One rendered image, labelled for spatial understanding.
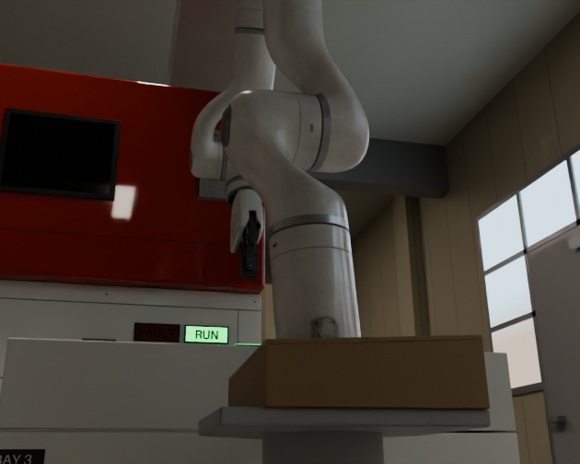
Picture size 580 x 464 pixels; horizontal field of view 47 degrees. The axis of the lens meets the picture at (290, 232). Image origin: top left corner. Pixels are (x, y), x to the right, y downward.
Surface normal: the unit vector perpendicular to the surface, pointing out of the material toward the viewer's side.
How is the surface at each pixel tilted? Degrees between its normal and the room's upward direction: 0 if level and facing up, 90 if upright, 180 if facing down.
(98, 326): 90
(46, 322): 90
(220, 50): 180
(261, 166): 129
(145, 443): 90
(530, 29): 180
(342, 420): 90
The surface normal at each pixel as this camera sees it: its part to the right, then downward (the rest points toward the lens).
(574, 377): -0.97, -0.07
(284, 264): -0.63, -0.23
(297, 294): -0.45, -0.29
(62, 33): 0.01, 0.94
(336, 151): 0.25, 0.54
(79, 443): 0.26, -0.33
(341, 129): 0.34, -0.03
